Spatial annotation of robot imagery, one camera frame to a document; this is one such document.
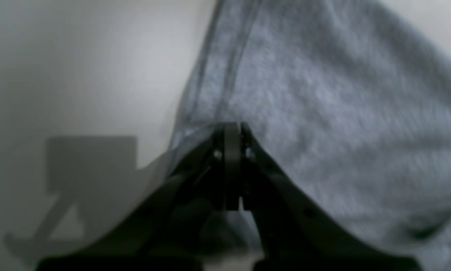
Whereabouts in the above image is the viewer-left left gripper right finger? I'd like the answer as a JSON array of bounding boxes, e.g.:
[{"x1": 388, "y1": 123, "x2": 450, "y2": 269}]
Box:
[{"x1": 224, "y1": 122, "x2": 420, "y2": 271}]

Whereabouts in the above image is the viewer-left left gripper left finger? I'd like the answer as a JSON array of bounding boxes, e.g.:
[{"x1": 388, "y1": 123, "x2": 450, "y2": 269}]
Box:
[{"x1": 37, "y1": 123, "x2": 226, "y2": 271}]

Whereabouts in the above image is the grey T-shirt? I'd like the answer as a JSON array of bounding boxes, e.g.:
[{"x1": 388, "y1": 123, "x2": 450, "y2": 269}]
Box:
[{"x1": 172, "y1": 0, "x2": 451, "y2": 271}]

